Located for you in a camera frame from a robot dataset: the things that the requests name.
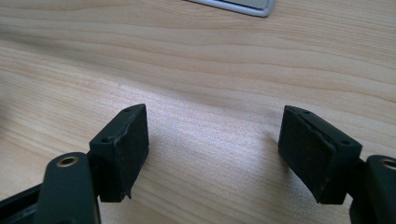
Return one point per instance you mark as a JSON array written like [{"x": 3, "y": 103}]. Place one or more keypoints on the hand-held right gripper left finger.
[{"x": 120, "y": 155}]

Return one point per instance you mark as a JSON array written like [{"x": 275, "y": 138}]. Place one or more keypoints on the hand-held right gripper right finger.
[{"x": 314, "y": 155}]

